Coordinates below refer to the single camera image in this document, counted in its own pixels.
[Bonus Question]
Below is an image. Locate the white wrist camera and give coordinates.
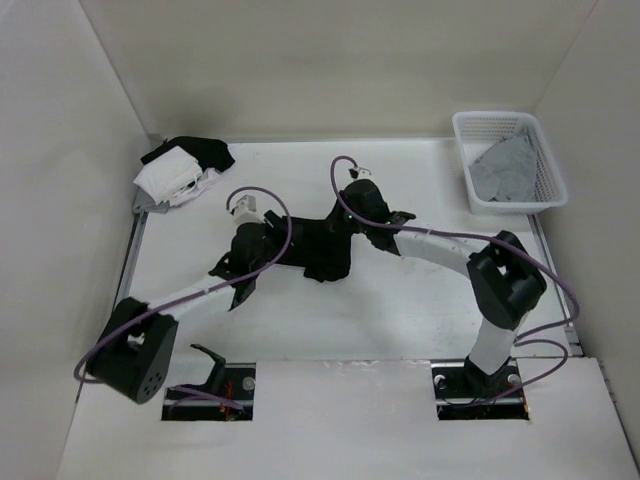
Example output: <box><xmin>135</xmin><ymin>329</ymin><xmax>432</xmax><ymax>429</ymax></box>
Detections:
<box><xmin>349</xmin><ymin>166</ymin><xmax>372</xmax><ymax>181</ymax></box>
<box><xmin>230</xmin><ymin>195</ymin><xmax>262</xmax><ymax>225</ymax></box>

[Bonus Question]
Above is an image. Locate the white plastic basket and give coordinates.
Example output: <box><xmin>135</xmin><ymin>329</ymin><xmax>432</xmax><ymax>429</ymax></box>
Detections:
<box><xmin>452</xmin><ymin>111</ymin><xmax>568</xmax><ymax>215</ymax></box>

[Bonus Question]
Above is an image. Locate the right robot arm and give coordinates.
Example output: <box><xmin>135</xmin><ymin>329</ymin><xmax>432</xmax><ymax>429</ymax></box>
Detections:
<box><xmin>336</xmin><ymin>179</ymin><xmax>547</xmax><ymax>396</ymax></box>

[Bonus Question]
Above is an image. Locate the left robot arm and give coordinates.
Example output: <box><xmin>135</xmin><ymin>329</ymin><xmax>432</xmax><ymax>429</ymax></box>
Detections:
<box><xmin>74</xmin><ymin>211</ymin><xmax>293</xmax><ymax>405</ymax></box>

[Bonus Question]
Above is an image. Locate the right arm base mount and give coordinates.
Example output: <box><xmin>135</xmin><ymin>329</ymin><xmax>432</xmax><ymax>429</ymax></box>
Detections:
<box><xmin>431</xmin><ymin>361</ymin><xmax>529</xmax><ymax>421</ymax></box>

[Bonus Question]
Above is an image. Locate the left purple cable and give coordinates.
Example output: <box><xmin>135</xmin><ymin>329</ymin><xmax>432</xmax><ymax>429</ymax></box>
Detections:
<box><xmin>73</xmin><ymin>186</ymin><xmax>294</xmax><ymax>401</ymax></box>

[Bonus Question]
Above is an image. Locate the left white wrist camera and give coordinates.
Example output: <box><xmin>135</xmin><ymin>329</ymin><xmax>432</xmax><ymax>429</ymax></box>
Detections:
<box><xmin>230</xmin><ymin>195</ymin><xmax>262</xmax><ymax>225</ymax></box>

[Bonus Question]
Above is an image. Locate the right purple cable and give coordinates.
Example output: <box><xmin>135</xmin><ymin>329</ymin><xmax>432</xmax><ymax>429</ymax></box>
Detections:
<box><xmin>330</xmin><ymin>156</ymin><xmax>581</xmax><ymax>401</ymax></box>

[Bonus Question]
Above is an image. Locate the grey tank top in basket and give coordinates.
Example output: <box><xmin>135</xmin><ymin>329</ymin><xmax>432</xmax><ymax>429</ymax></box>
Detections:
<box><xmin>469</xmin><ymin>129</ymin><xmax>538</xmax><ymax>203</ymax></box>

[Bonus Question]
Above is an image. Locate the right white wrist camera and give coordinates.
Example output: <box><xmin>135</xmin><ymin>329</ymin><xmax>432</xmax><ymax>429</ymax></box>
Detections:
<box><xmin>349</xmin><ymin>166</ymin><xmax>372</xmax><ymax>181</ymax></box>

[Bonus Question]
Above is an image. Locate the folded light pink tank top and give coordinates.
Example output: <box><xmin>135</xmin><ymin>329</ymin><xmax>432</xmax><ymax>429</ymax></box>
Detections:
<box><xmin>168</xmin><ymin>168</ymin><xmax>221</xmax><ymax>207</ymax></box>

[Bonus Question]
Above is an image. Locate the folded white tank top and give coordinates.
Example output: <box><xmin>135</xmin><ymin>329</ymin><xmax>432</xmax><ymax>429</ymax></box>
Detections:
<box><xmin>133</xmin><ymin>146</ymin><xmax>203</xmax><ymax>204</ymax></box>

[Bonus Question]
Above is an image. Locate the folded black tank top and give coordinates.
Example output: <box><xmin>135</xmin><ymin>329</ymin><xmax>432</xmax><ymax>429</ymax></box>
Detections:
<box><xmin>140</xmin><ymin>136</ymin><xmax>236</xmax><ymax>173</ymax></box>

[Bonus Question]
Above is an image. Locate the purple cable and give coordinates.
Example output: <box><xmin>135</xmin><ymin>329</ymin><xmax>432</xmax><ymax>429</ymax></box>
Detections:
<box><xmin>330</xmin><ymin>156</ymin><xmax>581</xmax><ymax>401</ymax></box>
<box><xmin>73</xmin><ymin>186</ymin><xmax>294</xmax><ymax>401</ymax></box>

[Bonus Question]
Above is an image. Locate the folded grey tank top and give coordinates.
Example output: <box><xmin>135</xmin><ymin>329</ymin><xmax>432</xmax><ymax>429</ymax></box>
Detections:
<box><xmin>132</xmin><ymin>190</ymin><xmax>171</xmax><ymax>215</ymax></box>

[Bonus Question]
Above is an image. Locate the black tank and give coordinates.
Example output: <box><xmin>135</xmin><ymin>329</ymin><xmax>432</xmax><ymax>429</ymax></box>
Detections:
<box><xmin>140</xmin><ymin>136</ymin><xmax>236</xmax><ymax>173</ymax></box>
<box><xmin>277</xmin><ymin>217</ymin><xmax>352</xmax><ymax>282</ymax></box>

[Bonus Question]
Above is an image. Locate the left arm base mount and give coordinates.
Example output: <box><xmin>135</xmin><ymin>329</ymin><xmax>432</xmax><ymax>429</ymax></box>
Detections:
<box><xmin>161</xmin><ymin>344</ymin><xmax>257</xmax><ymax>422</ymax></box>

